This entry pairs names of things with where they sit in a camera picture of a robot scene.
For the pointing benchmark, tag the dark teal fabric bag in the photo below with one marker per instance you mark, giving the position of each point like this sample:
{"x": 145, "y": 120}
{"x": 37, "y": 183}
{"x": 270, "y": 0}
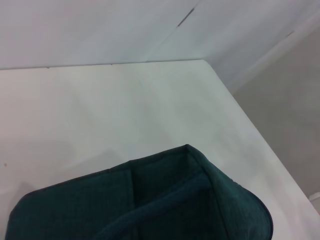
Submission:
{"x": 150, "y": 205}

